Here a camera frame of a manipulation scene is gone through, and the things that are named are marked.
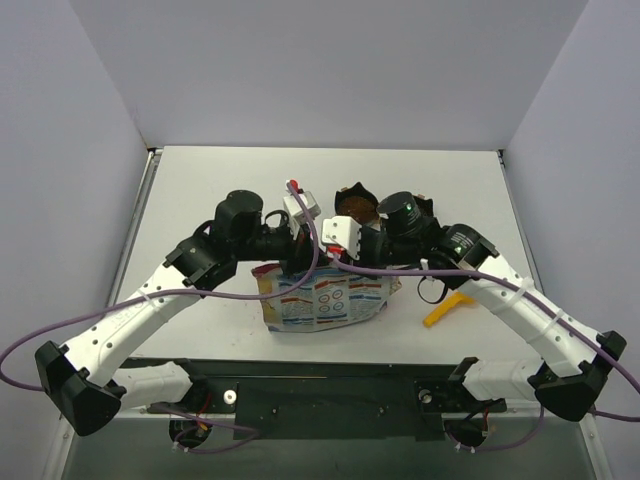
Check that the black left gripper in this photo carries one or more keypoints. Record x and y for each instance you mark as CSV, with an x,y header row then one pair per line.
x,y
304,249

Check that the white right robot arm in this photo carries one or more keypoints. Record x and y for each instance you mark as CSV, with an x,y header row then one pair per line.
x,y
574,359

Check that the black fish cat bowl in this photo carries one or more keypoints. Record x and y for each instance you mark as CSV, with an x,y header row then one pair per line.
x,y
356,190

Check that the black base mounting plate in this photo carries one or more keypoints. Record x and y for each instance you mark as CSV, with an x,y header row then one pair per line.
x,y
313,401

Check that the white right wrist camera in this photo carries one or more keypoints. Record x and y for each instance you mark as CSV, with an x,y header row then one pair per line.
x,y
341,236

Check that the pet food bag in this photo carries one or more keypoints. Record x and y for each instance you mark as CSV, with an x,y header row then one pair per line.
x,y
329,299

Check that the wooden bowl stand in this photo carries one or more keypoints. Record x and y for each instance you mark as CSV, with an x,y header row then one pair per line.
x,y
390,200

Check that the yellow plastic scoop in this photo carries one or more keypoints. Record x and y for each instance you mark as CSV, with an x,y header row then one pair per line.
x,y
443,308

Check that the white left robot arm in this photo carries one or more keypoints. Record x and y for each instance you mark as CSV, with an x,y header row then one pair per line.
x,y
85,377

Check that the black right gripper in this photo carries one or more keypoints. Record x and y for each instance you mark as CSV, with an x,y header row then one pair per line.
x,y
370,245

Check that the black paw cat bowl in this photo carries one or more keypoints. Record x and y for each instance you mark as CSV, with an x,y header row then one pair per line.
x,y
425,205

